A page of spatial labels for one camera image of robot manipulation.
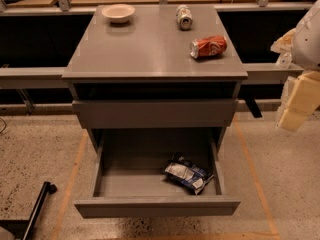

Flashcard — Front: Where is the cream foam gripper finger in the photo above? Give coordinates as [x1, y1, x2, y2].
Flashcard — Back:
[270, 28, 296, 54]
[276, 71, 320, 131]

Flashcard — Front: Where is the blue chip bag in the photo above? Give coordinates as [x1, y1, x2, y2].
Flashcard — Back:
[164, 153, 214, 195]

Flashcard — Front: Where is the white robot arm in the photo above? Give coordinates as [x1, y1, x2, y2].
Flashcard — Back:
[270, 0, 320, 131]

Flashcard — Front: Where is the closed grey top drawer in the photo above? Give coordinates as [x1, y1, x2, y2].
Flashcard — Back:
[72, 99, 238, 129]

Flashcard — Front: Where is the grey drawer cabinet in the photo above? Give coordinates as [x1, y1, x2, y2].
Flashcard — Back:
[63, 4, 248, 147]

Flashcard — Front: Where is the open grey middle drawer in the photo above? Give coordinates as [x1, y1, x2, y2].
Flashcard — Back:
[74, 128, 240, 218]

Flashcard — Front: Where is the clear sanitizer pump bottle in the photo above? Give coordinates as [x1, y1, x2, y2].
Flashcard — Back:
[276, 52, 292, 70]

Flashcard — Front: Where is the crushed red soda can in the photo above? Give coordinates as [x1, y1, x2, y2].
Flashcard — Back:
[190, 35, 227, 59]

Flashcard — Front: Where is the crushed white green can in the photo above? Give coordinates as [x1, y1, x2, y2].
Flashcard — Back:
[176, 5, 193, 30]

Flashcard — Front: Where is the white ceramic bowl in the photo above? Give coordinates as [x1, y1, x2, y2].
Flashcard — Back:
[102, 4, 135, 24]

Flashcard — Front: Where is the black metal leg with caster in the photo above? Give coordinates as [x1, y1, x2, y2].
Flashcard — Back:
[0, 181, 57, 240]

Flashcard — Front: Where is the grey metal rail shelf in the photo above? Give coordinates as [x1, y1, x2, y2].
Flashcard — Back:
[0, 63, 303, 89]

